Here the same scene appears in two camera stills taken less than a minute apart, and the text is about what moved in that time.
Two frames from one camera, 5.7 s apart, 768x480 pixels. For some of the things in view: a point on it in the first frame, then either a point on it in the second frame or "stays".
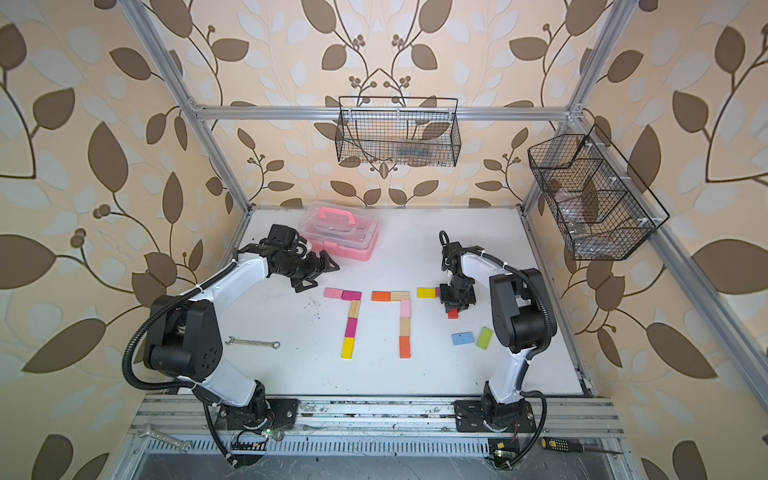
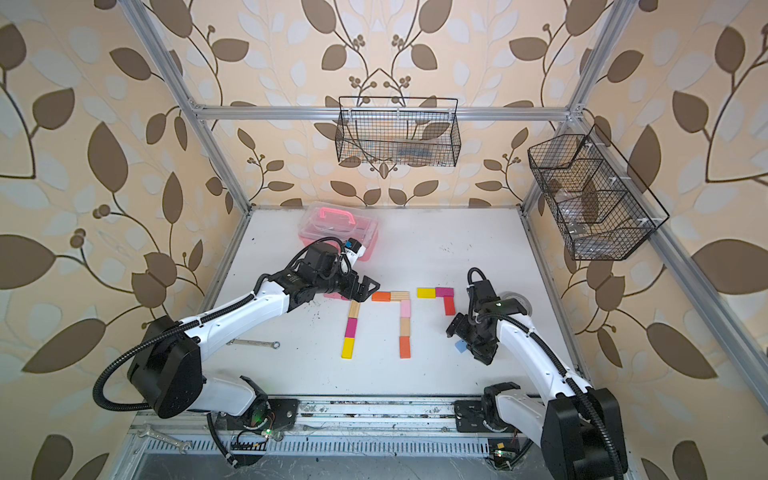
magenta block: [351, 327] stays
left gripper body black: [302, 269] to [345, 286]
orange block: [379, 296] stays
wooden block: [400, 295] stays
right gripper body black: [459, 294] to [480, 343]
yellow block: [427, 293] stays
